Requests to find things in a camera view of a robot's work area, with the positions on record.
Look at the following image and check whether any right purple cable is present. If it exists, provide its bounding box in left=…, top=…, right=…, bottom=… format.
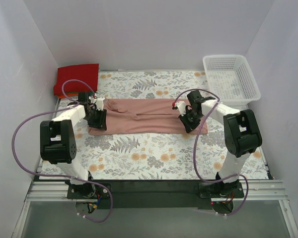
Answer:
left=172, top=88, right=248, bottom=217

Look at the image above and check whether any red folded t shirt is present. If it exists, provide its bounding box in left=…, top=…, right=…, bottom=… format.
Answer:
left=53, top=63, right=99, bottom=96

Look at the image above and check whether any orange folded t shirt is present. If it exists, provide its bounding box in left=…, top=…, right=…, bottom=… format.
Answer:
left=57, top=93, right=78, bottom=99

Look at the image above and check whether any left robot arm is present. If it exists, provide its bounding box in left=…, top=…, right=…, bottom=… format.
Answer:
left=40, top=92, right=107, bottom=198

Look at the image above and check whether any green folded t shirt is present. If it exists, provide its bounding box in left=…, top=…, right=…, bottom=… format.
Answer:
left=78, top=92, right=96, bottom=97

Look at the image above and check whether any white plastic basket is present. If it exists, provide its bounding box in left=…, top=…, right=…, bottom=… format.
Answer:
left=203, top=55, right=261, bottom=106

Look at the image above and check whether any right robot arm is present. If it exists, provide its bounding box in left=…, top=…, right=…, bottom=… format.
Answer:
left=172, top=89, right=262, bottom=198

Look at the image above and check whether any floral table mat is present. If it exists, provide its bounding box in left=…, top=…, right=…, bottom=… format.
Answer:
left=39, top=70, right=269, bottom=180

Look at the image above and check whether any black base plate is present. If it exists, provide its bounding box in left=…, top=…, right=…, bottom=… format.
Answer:
left=66, top=180, right=246, bottom=210

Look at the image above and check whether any purple cable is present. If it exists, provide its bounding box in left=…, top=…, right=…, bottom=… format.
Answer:
left=172, top=88, right=248, bottom=217
left=11, top=79, right=114, bottom=223

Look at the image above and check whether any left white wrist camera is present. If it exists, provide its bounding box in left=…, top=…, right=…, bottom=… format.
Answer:
left=91, top=98, right=106, bottom=111

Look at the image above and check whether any pink t shirt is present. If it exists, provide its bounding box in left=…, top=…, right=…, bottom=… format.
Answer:
left=87, top=98, right=209, bottom=136

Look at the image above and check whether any aluminium frame rail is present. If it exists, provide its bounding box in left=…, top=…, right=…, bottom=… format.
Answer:
left=26, top=179, right=289, bottom=202

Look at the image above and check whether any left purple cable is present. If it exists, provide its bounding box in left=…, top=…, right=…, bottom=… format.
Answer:
left=11, top=79, right=114, bottom=223

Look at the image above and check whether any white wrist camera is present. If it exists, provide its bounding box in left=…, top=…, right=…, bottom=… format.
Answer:
left=172, top=101, right=187, bottom=116
left=91, top=98, right=106, bottom=111

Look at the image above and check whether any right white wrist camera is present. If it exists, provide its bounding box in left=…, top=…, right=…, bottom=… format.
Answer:
left=172, top=101, right=187, bottom=116

